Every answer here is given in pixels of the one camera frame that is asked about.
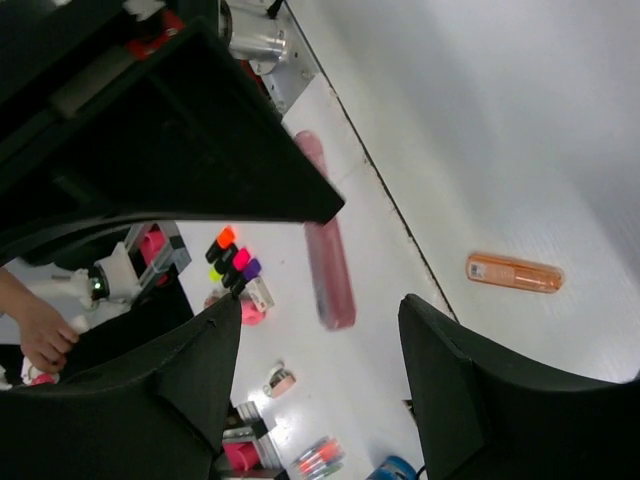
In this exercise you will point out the pink highlighter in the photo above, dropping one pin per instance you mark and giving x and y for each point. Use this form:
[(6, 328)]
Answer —
[(330, 275)]

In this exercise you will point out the blue patterned tape roll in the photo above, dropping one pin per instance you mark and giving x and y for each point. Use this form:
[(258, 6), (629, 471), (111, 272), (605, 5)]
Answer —
[(393, 468)]

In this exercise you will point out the pack of coloured pens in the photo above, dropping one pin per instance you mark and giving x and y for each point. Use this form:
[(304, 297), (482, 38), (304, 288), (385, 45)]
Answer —
[(320, 460)]

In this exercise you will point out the orange highlighter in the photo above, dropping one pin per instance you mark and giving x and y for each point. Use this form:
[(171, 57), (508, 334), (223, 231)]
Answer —
[(514, 273)]

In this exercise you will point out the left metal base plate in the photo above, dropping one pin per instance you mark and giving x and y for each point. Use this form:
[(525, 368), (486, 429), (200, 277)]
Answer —
[(267, 39)]

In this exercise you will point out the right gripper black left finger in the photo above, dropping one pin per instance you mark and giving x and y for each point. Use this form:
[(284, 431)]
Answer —
[(156, 412)]

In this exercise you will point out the bundle of black highlighters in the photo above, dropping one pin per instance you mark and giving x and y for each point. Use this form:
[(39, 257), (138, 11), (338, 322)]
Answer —
[(231, 266)]

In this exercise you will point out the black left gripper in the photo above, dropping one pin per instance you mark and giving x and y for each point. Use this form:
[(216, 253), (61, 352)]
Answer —
[(122, 112)]

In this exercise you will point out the pink tape roll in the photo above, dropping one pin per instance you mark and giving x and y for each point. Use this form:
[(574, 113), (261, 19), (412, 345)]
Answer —
[(254, 307)]

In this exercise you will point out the person's hand in background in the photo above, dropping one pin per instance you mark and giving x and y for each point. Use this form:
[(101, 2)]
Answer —
[(45, 337)]

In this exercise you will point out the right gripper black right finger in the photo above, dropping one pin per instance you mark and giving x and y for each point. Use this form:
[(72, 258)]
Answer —
[(484, 411)]

